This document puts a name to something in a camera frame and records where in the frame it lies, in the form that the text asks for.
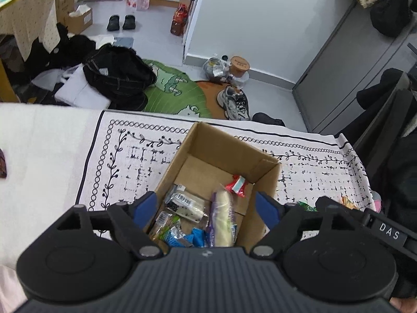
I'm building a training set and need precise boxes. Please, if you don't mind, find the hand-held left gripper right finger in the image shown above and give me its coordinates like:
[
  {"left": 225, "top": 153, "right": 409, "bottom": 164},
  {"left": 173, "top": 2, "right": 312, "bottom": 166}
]
[{"left": 248, "top": 191, "right": 354, "bottom": 259}]

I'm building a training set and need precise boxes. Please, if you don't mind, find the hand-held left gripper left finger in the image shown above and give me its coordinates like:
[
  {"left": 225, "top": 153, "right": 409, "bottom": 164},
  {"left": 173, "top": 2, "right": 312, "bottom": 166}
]
[{"left": 53, "top": 191, "right": 164, "bottom": 260}]

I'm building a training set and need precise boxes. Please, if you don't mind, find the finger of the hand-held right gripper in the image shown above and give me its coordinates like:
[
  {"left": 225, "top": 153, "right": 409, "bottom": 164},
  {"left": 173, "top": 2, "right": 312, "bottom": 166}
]
[{"left": 314, "top": 195, "right": 366, "bottom": 224}]

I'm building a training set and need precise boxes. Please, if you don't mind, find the blue green fruit-print packet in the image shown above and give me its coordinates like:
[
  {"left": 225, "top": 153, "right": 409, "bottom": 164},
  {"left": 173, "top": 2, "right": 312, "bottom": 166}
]
[{"left": 150, "top": 211, "right": 182, "bottom": 240}]

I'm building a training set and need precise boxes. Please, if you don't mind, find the red white candy packet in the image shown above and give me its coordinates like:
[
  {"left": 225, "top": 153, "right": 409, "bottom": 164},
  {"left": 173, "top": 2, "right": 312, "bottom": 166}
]
[{"left": 225, "top": 174, "right": 249, "bottom": 198}]

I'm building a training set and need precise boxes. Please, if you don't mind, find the clear packet with white bar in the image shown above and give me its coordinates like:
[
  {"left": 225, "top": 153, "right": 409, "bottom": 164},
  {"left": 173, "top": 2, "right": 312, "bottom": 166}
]
[{"left": 164, "top": 184, "right": 210, "bottom": 224}]

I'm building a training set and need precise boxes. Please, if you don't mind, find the purple white cake packet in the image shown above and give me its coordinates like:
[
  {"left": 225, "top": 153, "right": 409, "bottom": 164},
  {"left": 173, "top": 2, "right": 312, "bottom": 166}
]
[{"left": 207, "top": 186, "right": 239, "bottom": 249}]

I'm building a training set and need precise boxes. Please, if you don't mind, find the light blue snack packet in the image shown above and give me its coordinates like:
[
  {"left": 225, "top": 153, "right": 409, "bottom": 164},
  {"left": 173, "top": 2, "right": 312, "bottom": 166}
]
[{"left": 191, "top": 227, "right": 209, "bottom": 248}]

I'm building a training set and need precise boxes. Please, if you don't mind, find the cardboard box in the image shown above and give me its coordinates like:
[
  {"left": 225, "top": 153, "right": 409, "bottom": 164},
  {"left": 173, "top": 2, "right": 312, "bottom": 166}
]
[{"left": 148, "top": 121, "right": 282, "bottom": 255}]

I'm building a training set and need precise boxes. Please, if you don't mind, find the patterned white tablecloth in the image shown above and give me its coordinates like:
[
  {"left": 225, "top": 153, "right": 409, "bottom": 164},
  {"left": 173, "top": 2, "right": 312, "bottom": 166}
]
[{"left": 76, "top": 110, "right": 379, "bottom": 259}]

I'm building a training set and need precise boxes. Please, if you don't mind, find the black coat pile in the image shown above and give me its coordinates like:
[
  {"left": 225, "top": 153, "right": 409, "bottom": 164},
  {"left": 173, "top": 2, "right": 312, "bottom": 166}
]
[{"left": 335, "top": 68, "right": 417, "bottom": 222}]

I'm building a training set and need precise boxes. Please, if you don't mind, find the black shoe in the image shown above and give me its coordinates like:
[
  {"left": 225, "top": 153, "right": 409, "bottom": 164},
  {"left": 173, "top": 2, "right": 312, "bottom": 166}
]
[{"left": 252, "top": 112, "right": 286, "bottom": 127}]

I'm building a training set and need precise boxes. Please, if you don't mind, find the grey sneaker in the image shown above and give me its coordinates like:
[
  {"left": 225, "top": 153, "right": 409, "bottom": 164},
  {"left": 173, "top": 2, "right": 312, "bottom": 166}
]
[
  {"left": 233, "top": 92, "right": 252, "bottom": 121},
  {"left": 217, "top": 86, "right": 242, "bottom": 120}
]

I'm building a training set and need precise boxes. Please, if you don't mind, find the white bed sheet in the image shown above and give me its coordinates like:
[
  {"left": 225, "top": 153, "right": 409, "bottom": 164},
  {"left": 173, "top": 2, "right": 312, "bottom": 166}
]
[{"left": 0, "top": 102, "right": 105, "bottom": 265}]

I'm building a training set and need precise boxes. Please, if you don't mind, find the green rug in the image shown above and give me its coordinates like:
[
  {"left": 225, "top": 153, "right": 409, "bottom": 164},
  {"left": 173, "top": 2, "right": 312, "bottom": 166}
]
[{"left": 142, "top": 59, "right": 216, "bottom": 118}]

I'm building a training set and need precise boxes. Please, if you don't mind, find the black clothes pile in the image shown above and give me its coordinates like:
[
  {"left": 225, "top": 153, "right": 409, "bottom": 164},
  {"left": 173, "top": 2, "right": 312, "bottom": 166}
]
[{"left": 29, "top": 33, "right": 157, "bottom": 110}]

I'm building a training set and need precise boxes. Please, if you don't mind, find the grey cabinet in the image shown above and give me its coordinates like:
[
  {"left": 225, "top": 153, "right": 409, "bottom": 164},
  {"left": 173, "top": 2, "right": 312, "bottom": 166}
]
[{"left": 291, "top": 0, "right": 417, "bottom": 135}]

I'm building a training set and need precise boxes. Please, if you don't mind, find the wooden lid jar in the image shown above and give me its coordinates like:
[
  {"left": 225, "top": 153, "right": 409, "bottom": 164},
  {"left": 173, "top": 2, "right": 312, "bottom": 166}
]
[{"left": 230, "top": 55, "right": 251, "bottom": 77}]

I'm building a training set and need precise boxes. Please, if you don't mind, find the clear plastic bag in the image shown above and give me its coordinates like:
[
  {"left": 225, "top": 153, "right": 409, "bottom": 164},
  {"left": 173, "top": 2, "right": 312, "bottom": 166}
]
[{"left": 203, "top": 57, "right": 230, "bottom": 82}]

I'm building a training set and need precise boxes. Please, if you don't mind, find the hanging black garment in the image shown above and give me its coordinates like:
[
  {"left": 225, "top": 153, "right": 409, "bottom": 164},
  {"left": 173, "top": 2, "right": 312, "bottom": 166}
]
[{"left": 339, "top": 0, "right": 415, "bottom": 38}]

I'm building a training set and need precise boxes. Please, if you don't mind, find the low brown carton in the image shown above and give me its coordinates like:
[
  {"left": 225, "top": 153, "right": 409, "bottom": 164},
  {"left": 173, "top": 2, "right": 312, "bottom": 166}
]
[{"left": 64, "top": 6, "right": 94, "bottom": 35}]

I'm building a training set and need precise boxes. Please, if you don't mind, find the tall brown carton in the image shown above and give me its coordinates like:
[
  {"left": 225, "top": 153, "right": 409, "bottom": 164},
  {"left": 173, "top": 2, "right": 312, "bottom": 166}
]
[{"left": 54, "top": 0, "right": 76, "bottom": 23}]

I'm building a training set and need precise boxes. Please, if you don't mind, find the cream dotted cloth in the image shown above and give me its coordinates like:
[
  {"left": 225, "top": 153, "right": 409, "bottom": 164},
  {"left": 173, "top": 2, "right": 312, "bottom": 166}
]
[{"left": 0, "top": 0, "right": 62, "bottom": 61}]

